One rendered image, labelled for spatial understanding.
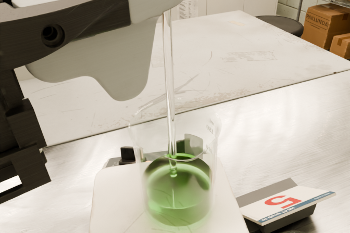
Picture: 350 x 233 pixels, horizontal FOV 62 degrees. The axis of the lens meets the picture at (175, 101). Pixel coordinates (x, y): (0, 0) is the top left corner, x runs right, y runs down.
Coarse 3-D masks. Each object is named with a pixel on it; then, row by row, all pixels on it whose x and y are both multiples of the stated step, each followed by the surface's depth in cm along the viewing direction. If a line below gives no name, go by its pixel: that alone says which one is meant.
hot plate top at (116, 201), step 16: (96, 176) 27; (112, 176) 27; (128, 176) 27; (224, 176) 26; (96, 192) 25; (112, 192) 25; (128, 192) 25; (224, 192) 25; (96, 208) 24; (112, 208) 24; (128, 208) 24; (224, 208) 23; (96, 224) 23; (112, 224) 23; (128, 224) 22; (144, 224) 22; (208, 224) 22; (224, 224) 22; (240, 224) 22
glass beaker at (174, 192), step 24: (144, 120) 22; (192, 120) 23; (216, 120) 20; (144, 144) 23; (192, 144) 24; (216, 144) 19; (144, 168) 19; (168, 168) 18; (192, 168) 18; (216, 168) 21; (144, 192) 21; (168, 192) 19; (192, 192) 19; (168, 216) 21; (192, 216) 21
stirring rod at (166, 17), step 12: (168, 12) 17; (168, 24) 17; (168, 36) 17; (168, 48) 18; (168, 60) 18; (168, 72) 19; (168, 84) 19; (168, 96) 20; (168, 108) 20; (168, 120) 21; (168, 132) 22; (168, 144) 22
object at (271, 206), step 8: (288, 192) 34; (296, 192) 33; (304, 192) 32; (312, 192) 31; (320, 192) 31; (264, 200) 33; (272, 200) 32; (280, 200) 32; (288, 200) 31; (296, 200) 30; (304, 200) 30; (248, 208) 32; (256, 208) 31; (264, 208) 31; (272, 208) 30; (280, 208) 29; (256, 216) 29; (264, 216) 28
